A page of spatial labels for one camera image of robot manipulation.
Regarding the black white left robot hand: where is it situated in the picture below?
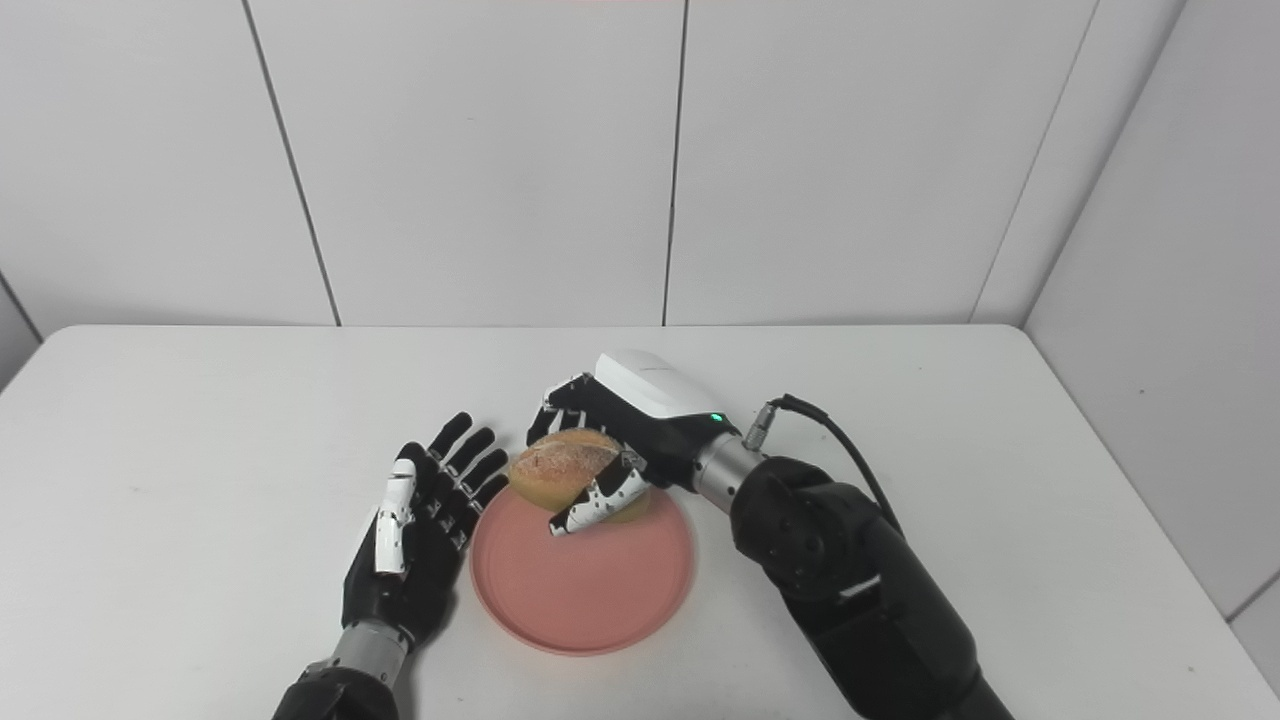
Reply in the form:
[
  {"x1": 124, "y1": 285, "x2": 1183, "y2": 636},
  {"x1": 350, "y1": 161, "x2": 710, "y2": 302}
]
[{"x1": 341, "y1": 412, "x2": 510, "y2": 651}]

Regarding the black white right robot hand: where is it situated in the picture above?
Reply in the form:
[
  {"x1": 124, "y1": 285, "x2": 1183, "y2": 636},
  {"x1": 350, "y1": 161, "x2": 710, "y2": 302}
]
[{"x1": 527, "y1": 350, "x2": 741, "y2": 537}]

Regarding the golden bread roll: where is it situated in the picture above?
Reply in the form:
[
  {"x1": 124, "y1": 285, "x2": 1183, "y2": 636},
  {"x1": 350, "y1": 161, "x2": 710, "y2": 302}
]
[{"x1": 508, "y1": 428, "x2": 651, "y2": 523}]

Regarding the pink round plate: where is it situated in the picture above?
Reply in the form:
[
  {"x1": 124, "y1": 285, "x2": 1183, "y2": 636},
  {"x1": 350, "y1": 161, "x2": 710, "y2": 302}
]
[{"x1": 469, "y1": 485, "x2": 696, "y2": 657}]

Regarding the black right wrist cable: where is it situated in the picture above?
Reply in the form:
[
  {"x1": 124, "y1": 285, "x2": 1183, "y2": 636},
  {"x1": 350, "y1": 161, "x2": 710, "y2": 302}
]
[{"x1": 742, "y1": 394, "x2": 906, "y2": 541}]

